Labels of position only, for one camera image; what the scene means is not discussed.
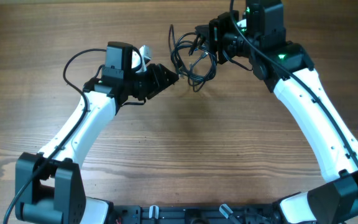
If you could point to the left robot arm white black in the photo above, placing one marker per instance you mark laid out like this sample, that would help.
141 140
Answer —
48 184

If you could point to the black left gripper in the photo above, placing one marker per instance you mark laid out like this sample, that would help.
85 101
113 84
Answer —
157 78

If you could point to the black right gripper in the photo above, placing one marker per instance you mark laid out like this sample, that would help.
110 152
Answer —
215 32

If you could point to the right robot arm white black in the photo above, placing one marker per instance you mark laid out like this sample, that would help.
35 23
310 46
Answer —
259 35

